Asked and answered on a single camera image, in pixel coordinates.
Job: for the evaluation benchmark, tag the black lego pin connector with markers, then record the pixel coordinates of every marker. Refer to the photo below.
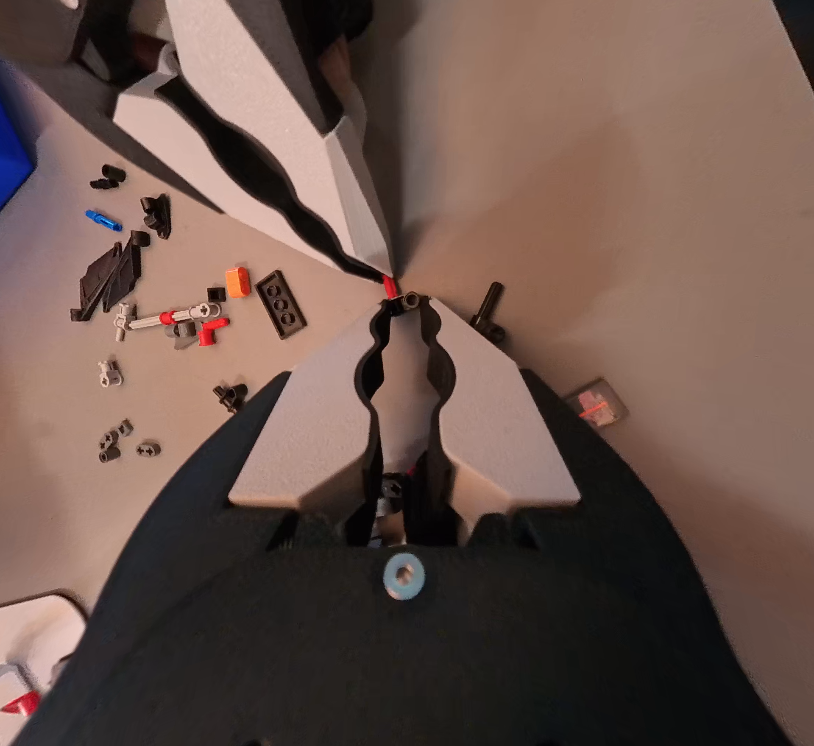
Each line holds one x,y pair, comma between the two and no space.
230,395

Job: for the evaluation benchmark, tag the black lego panel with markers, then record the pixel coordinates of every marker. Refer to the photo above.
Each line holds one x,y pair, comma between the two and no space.
124,272

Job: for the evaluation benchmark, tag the person's right hand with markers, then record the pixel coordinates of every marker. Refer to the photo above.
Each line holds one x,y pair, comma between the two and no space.
340,78

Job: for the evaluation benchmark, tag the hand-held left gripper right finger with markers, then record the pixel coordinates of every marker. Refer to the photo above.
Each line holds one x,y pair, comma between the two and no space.
509,440

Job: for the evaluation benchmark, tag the red lego pin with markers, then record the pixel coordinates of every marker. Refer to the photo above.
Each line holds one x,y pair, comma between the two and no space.
389,288

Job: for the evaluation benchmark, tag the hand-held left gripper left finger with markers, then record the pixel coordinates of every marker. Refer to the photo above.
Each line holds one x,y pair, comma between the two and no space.
299,440

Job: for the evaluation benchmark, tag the small black lego piece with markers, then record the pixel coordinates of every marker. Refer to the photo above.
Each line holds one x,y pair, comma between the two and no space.
407,302

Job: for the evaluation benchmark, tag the dark lego tile red stripe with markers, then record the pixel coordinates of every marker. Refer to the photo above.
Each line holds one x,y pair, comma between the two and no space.
598,409

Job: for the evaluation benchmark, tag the person's blue jeans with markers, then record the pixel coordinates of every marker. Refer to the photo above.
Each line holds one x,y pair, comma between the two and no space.
795,14

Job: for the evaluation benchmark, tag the scattered lego pieces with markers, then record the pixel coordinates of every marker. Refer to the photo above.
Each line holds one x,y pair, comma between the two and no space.
205,336

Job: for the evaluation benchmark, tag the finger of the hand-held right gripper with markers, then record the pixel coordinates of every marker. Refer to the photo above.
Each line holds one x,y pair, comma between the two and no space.
191,148
254,78

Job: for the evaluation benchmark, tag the black connector with axle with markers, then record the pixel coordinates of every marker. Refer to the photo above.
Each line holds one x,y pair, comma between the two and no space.
488,313

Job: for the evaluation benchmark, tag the black lego plate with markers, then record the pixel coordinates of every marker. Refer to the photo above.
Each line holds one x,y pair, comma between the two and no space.
280,304

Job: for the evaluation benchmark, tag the blue storage bin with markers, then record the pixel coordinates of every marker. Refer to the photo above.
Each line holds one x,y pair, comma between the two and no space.
13,141

